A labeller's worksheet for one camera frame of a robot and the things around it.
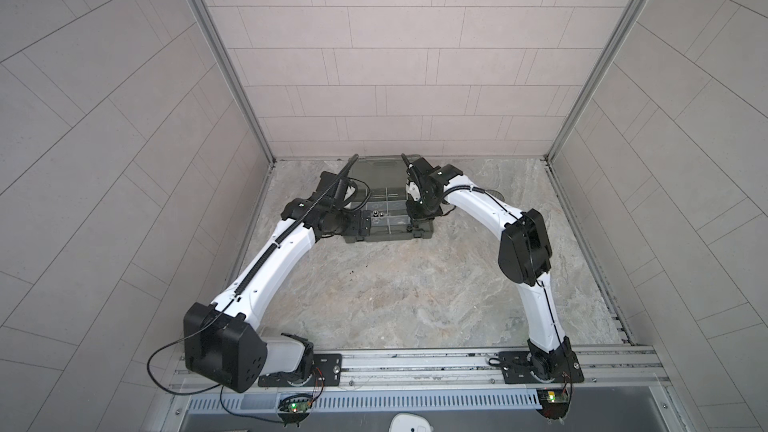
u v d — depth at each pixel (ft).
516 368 2.33
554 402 2.23
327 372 2.32
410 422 2.05
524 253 1.77
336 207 2.18
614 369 2.38
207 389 1.40
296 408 2.11
